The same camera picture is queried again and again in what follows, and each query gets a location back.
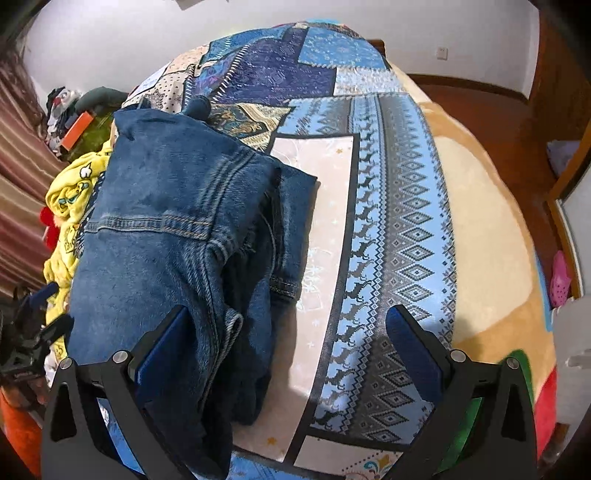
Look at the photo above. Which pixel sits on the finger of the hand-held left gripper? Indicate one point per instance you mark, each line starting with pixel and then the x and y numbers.
pixel 60 325
pixel 44 293

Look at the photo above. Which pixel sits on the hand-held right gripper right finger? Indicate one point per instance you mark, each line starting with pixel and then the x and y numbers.
pixel 413 355

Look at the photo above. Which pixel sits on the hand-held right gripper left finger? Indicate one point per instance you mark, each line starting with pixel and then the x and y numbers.
pixel 166 350

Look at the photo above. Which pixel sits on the blue denim jacket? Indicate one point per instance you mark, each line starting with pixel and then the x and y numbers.
pixel 161 207

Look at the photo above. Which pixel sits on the pile of clothes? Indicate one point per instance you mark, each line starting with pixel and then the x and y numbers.
pixel 60 106

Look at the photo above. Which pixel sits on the red plush toy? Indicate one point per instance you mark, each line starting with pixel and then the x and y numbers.
pixel 48 230

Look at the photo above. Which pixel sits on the yellow cartoon blanket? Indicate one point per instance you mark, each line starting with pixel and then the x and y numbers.
pixel 69 198

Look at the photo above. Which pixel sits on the striped brown curtain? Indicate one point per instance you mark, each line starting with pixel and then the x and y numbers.
pixel 23 161

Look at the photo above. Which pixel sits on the white plastic furniture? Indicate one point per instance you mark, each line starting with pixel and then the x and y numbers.
pixel 572 350

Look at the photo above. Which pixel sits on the beige cartoon fleece blanket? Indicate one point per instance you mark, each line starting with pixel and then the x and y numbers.
pixel 485 207

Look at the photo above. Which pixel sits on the orange box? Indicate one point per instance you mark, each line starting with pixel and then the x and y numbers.
pixel 76 131

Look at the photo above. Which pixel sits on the pink slipper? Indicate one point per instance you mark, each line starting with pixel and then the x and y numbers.
pixel 561 279

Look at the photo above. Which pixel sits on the green patterned cloth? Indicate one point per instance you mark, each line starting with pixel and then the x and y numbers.
pixel 92 134

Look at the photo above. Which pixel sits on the blue patchwork blanket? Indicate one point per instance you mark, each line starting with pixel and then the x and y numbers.
pixel 369 184

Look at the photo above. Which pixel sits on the wooden wardrobe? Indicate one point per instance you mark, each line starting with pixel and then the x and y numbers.
pixel 554 198

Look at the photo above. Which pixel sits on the lavender cloth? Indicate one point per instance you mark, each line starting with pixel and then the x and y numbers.
pixel 563 157

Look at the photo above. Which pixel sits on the white wall socket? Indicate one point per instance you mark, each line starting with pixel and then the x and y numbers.
pixel 442 52

